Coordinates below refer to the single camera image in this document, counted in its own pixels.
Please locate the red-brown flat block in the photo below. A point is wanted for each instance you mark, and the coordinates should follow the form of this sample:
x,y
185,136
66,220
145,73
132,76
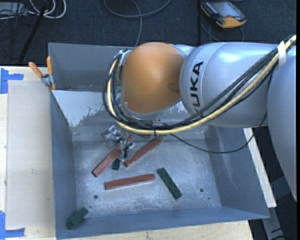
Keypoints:
x,y
105,162
145,151
130,181

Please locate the dark green flat block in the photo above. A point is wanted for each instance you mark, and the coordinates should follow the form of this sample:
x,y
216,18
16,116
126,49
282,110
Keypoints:
x,y
116,164
169,183
76,218

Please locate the grey metal bin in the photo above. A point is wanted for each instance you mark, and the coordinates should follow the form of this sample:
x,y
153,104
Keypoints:
x,y
140,201

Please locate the pale wood flat board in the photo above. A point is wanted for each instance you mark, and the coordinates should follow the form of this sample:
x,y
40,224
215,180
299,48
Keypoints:
x,y
27,146

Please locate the black cylinder on white bracket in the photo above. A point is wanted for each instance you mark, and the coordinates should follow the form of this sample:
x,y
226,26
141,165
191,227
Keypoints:
x,y
125,152

